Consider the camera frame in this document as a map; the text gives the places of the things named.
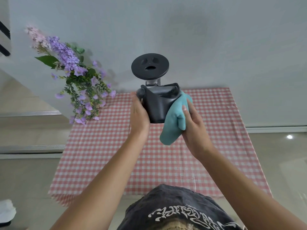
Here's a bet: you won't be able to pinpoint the person's right hand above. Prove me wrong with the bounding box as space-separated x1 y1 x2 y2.
182 99 211 159

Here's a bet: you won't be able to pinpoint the person's left hand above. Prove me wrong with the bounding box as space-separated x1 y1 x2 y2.
129 91 151 135

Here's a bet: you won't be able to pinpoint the teal cleaning cloth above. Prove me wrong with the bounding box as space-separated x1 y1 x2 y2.
160 91 193 146

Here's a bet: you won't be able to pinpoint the person's left forearm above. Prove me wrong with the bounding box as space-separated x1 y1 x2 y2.
49 127 151 230

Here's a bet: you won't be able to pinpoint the person's right forearm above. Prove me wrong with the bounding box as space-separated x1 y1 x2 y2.
192 146 307 230

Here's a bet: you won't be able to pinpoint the red white checkered tablecloth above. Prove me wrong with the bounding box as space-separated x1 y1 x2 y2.
48 88 273 207

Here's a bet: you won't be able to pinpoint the purple pink artificial flower bouquet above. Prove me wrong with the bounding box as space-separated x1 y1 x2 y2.
25 26 116 126

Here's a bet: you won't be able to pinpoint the person's dark printed shirt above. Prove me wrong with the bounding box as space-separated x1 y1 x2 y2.
122 184 245 230

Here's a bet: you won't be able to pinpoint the black railing bars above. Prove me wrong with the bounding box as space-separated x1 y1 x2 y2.
0 20 11 57

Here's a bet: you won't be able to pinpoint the white object at floor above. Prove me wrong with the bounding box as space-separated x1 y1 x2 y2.
0 199 17 225

